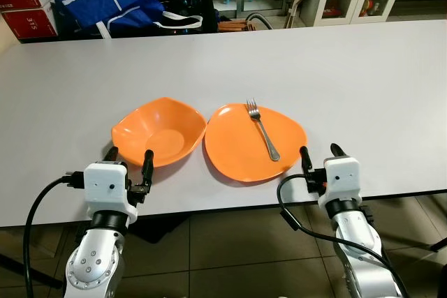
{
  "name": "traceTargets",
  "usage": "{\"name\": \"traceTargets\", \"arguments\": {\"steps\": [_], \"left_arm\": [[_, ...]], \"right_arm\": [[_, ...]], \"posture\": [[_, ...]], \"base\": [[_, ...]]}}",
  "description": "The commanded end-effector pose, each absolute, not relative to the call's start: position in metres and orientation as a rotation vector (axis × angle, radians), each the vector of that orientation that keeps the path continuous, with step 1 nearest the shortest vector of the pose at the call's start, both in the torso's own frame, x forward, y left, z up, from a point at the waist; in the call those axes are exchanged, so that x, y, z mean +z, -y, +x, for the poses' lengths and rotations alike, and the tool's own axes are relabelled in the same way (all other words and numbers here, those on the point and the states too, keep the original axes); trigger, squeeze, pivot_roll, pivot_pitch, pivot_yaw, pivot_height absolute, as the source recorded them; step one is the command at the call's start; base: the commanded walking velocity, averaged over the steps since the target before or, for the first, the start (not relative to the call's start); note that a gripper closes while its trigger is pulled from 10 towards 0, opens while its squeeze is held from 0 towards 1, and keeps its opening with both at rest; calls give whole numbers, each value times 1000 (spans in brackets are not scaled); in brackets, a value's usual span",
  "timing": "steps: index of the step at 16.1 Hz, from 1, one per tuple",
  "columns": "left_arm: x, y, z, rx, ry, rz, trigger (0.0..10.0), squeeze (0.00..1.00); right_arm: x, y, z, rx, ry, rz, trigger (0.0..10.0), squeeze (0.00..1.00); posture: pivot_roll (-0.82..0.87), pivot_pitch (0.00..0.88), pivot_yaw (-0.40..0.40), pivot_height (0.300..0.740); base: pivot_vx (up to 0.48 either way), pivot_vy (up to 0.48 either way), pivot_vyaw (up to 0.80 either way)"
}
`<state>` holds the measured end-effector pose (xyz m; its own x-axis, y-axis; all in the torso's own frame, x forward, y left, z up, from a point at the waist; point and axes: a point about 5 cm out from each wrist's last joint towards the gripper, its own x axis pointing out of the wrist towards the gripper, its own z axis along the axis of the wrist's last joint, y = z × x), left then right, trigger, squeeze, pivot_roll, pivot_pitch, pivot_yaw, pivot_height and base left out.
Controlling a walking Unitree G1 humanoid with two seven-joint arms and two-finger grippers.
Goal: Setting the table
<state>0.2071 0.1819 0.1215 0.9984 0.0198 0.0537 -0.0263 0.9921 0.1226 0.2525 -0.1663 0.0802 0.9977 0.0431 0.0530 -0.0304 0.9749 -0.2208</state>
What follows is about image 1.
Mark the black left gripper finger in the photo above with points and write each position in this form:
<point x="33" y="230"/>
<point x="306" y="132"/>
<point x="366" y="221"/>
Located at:
<point x="148" y="165"/>
<point x="112" y="153"/>

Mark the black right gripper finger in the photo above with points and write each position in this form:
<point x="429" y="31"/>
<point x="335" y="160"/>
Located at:
<point x="337" y="150"/>
<point x="305" y="158"/>

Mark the silver fork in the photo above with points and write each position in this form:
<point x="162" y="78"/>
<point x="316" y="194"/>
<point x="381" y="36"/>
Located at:
<point x="264" y="134"/>

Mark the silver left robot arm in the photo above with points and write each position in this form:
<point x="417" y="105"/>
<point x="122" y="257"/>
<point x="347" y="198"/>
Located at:
<point x="94" y="263"/>

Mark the orange bowl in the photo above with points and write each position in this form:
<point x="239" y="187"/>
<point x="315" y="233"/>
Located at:
<point x="157" y="134"/>

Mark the orange plate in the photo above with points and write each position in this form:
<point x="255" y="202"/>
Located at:
<point x="237" y="151"/>

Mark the black metal table leg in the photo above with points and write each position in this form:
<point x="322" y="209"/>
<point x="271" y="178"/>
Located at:
<point x="434" y="245"/>

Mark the blue bag with white trim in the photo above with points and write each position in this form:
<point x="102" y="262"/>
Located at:
<point x="105" y="5"/>

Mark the brown wooden crate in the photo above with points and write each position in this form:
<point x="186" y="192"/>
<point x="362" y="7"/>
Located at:
<point x="234" y="25"/>

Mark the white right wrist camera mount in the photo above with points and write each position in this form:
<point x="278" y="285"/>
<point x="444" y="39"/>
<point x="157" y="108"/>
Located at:
<point x="342" y="179"/>

